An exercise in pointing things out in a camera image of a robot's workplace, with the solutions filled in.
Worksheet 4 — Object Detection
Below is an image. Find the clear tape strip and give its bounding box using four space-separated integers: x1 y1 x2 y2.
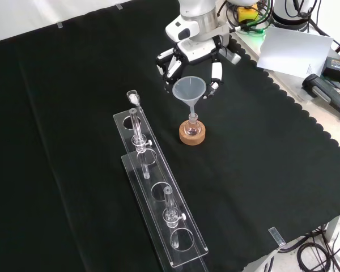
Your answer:
268 226 286 247

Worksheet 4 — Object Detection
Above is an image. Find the clear round-bottom glass flask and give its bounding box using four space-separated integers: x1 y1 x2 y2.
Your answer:
186 112 201 137

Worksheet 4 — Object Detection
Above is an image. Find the green cable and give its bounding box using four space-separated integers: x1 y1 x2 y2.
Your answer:
240 0 273 31

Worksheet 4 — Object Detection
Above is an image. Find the clear acrylic funnel stand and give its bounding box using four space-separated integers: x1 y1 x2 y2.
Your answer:
113 107 209 269

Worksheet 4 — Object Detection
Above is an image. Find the black bench cloth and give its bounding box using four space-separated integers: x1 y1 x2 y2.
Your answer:
0 0 340 272

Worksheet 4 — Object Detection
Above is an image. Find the translucent plastic funnel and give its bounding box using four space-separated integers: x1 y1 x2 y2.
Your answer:
172 75 207 120

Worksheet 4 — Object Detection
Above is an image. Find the black handheld device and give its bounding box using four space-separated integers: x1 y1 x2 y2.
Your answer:
301 73 340 121

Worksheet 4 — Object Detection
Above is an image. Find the clear weighing funnel white powder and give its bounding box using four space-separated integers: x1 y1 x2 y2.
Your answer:
126 90 142 108

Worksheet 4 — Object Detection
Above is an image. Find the yellow emergency stop button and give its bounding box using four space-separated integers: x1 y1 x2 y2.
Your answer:
237 7 263 25

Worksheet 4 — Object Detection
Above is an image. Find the white bench leg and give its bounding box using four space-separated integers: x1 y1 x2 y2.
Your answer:
325 209 340 256

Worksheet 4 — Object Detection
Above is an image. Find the black cable bundle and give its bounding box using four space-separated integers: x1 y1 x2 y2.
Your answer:
277 223 340 272

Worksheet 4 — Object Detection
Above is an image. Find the black power adapter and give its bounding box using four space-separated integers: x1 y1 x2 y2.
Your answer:
321 55 340 84

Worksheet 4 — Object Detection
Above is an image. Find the brown cork ring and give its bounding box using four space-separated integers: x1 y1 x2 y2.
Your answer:
178 120 207 146

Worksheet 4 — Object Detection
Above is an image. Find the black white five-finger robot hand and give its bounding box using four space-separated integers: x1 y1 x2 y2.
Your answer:
155 24 230 100

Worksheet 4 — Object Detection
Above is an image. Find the pale board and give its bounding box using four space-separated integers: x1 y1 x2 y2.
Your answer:
256 24 334 79

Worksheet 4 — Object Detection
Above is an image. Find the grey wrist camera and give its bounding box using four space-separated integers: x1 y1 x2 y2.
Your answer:
225 47 243 65

